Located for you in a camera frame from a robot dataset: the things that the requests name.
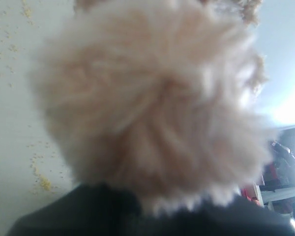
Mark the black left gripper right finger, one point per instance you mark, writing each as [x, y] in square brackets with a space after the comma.
[241, 218]

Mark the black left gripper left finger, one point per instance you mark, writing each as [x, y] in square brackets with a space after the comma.
[85, 211]

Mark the plush teddy bear striped sweater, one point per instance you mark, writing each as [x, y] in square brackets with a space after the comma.
[155, 97]

